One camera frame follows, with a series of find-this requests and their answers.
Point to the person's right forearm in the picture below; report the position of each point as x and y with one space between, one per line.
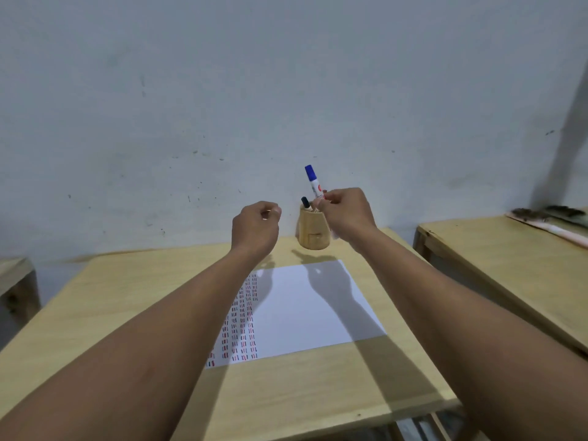
468 344

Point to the person's left forearm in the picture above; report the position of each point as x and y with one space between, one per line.
138 353

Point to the white paper sheet with marks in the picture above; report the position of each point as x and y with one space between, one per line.
298 303

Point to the person's right hand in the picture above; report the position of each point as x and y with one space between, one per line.
349 215

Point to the light wooden side table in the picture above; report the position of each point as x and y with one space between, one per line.
514 266

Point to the person's left hand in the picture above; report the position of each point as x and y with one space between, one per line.
252 229

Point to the wooden pen holder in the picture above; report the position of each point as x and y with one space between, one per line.
313 230

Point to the black capped marker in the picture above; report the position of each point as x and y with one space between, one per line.
306 202

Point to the person's right fingers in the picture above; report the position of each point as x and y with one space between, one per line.
327 201

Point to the blue capped white marker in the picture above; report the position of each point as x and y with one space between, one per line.
313 181

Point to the feather duster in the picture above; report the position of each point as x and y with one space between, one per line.
551 220

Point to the light wooden bench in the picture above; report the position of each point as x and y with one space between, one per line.
16 284

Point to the person's left fingers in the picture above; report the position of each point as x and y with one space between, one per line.
271 211

